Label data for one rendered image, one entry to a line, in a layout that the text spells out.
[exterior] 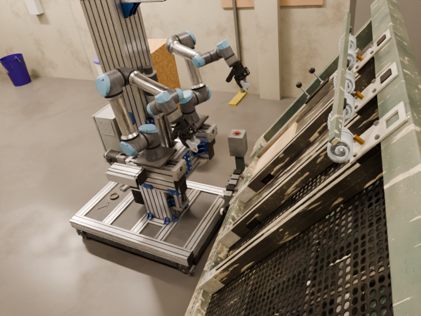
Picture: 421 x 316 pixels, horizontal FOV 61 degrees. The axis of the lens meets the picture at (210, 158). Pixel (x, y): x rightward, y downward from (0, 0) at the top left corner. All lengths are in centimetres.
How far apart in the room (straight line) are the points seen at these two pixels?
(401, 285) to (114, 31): 207
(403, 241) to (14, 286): 324
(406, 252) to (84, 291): 278
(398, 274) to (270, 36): 447
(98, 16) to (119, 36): 17
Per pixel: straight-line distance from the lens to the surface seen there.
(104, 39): 245
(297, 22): 498
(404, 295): 68
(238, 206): 216
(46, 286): 344
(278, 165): 196
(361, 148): 109
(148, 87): 210
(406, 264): 71
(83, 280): 331
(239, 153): 280
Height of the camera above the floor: 236
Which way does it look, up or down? 34 degrees down
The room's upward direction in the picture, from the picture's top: 9 degrees counter-clockwise
